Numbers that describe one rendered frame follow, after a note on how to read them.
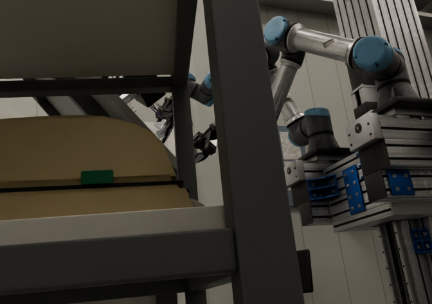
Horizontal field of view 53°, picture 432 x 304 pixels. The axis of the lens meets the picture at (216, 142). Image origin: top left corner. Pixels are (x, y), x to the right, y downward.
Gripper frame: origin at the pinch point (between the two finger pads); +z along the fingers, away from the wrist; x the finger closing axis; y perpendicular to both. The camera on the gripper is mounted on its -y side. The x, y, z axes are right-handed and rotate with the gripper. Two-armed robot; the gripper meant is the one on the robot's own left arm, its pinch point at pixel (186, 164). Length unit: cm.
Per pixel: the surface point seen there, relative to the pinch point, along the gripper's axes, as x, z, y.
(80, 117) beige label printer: 67, -6, -107
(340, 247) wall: -250, -22, 143
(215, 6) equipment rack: 72, -23, -136
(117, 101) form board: 57, -7, -71
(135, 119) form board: 52, -7, -75
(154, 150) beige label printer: 58, -10, -112
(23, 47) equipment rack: 78, -5, -83
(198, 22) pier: -25, -88, 258
